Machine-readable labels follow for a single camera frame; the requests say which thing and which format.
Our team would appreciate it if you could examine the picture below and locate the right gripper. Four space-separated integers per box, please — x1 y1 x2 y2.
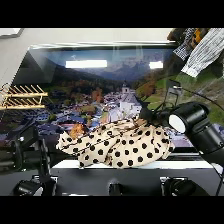
139 105 171 128

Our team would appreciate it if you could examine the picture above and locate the beige black-dotted garment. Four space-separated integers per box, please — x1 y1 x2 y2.
55 117 175 169

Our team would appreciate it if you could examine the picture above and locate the brown clothes hanger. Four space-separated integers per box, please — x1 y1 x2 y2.
0 83 49 112

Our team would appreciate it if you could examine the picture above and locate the black-white checked garment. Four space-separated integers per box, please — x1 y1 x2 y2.
173 28 198 62

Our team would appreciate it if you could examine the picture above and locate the black garment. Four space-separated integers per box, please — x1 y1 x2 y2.
210 51 224 79

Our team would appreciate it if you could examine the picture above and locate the brown patterned garment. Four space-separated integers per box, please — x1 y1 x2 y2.
191 28 212 46

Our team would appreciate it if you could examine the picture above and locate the silver frame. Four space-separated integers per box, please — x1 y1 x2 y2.
49 159 224 197

